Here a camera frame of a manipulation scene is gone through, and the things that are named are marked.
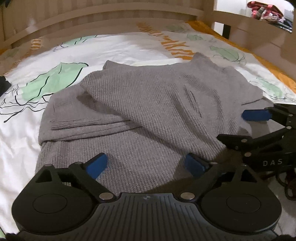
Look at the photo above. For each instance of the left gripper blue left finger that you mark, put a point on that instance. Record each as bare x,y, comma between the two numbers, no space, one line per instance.
87,173

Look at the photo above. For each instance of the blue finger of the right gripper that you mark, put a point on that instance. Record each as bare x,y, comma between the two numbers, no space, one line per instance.
279,113
240,141

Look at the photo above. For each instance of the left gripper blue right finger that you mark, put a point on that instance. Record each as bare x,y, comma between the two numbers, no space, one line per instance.
204,175

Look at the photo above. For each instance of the grey knitted sweater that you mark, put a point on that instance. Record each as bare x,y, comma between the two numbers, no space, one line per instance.
146,119

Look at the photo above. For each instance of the red patterned clothes pile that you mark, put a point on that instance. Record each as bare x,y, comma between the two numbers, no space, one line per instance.
271,14

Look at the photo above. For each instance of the wooden side cabinet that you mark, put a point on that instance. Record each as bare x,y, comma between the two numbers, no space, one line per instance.
262,39

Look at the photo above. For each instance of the white leaf-print bed sheet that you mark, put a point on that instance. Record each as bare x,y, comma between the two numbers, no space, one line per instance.
43,66

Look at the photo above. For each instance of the black garment on bed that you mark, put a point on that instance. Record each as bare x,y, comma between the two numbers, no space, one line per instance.
4,85

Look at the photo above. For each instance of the wooden bed headboard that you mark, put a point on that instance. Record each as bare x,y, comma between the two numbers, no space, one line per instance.
25,20

